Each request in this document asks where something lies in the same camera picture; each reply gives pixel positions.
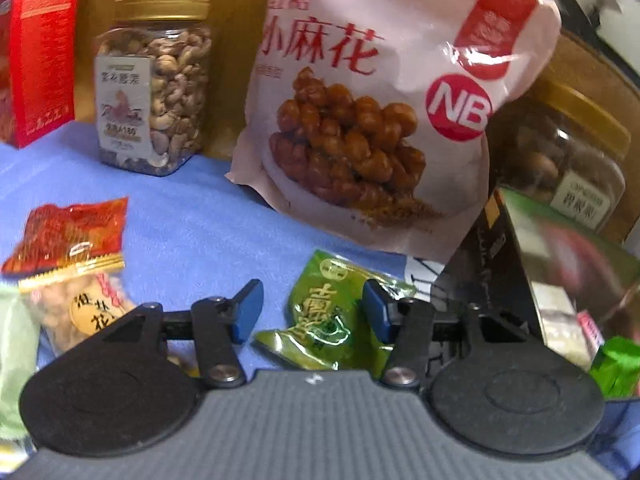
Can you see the red top peanut packet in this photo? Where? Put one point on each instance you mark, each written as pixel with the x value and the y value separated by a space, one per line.
pixel 65 240

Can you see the large pink snack bag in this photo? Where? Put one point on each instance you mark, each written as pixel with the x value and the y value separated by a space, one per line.
pixel 375 110

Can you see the blue cloth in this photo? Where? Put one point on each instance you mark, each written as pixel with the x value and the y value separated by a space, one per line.
pixel 190 220

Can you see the small pink packet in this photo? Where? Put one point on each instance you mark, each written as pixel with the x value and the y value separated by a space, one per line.
pixel 592 330

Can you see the cashew jar gold lid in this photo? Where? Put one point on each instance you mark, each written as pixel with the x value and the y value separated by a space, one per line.
pixel 165 90

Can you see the red gift box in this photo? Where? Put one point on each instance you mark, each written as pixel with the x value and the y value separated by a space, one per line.
pixel 40 60

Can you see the olive green snack packet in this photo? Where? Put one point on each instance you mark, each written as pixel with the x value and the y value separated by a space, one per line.
pixel 320 320

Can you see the pale green packet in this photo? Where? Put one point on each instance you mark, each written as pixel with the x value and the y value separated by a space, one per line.
pixel 17 360

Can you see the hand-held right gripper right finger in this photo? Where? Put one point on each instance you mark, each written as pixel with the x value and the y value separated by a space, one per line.
pixel 376 312

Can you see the dark tin box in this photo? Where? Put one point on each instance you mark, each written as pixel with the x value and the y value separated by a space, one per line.
pixel 495 270

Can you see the bright green snack packet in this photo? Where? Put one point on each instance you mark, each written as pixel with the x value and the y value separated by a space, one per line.
pixel 617 367

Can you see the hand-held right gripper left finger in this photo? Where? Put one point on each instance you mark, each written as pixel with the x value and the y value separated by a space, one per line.
pixel 247 312

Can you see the pecan jar gold lid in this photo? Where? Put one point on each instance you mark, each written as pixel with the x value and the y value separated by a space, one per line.
pixel 565 160

